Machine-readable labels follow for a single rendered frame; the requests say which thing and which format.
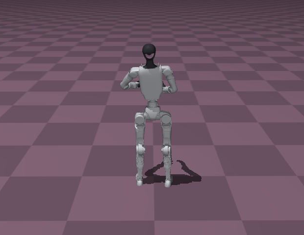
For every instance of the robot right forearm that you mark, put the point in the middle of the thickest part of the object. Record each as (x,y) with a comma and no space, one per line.
(165,90)

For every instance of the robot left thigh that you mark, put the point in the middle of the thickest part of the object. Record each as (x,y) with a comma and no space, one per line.
(140,119)

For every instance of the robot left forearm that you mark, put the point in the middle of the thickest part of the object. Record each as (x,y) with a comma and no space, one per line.
(133,85)

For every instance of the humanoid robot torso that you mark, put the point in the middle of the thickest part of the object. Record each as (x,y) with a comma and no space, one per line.
(151,86)

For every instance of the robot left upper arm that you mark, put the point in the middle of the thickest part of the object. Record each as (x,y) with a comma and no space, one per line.
(133,73)

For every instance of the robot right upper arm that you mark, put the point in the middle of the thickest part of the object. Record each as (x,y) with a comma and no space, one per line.
(167,71)

